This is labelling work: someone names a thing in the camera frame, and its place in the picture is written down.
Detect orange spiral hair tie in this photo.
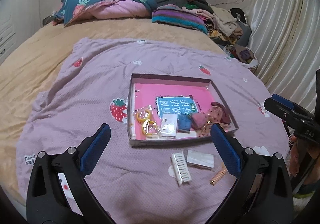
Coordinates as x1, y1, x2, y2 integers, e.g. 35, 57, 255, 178
209, 167, 229, 186

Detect dark maroon hair claw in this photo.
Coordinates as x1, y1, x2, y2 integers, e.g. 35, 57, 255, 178
211, 102, 231, 124

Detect silver white packet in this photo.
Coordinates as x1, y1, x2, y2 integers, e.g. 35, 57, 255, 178
186, 150, 214, 169

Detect white plastic comb clip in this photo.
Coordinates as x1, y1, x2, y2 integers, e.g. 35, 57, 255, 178
171, 151, 192, 187

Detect pink fuzzy pompom clip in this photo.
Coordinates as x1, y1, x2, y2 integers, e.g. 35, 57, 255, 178
191, 112, 207, 130

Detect blue plastic card box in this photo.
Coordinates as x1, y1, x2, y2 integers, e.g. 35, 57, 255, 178
177, 114, 192, 133

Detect yellow bangles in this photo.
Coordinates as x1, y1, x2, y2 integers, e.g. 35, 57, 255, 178
134, 105, 159, 138

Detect white jewelry card packet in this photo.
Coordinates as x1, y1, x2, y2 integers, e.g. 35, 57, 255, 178
159, 114, 178, 138

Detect floral chiffon scrunchie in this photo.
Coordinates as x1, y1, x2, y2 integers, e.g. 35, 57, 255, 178
197, 108, 221, 137

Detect lilac cartoon print blanket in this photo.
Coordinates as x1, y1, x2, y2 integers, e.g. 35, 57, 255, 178
16, 38, 289, 223

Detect cream striped curtain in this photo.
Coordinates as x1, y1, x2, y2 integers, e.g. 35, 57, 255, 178
248, 0, 319, 112

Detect pile of folded clothes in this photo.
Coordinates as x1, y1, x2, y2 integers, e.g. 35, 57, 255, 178
184, 0, 259, 72

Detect white round hair clip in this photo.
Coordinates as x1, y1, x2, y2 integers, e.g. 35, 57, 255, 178
168, 165, 175, 178

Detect brown shallow cardboard tray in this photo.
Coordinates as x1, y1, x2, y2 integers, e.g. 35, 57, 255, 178
126, 73, 239, 148

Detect tan bed sheet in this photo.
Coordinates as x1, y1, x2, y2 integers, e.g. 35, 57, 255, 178
1, 19, 223, 204

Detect pink book in tray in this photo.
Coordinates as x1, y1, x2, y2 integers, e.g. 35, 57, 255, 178
132, 83, 230, 140

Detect striped purple teal blanket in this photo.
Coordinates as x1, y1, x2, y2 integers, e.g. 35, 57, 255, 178
151, 4, 208, 35

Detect navy pink strawberry quilt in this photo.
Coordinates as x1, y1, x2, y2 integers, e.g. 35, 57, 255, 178
53, 0, 157, 26

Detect white wardrobe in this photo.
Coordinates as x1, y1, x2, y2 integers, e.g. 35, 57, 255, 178
1, 0, 41, 62

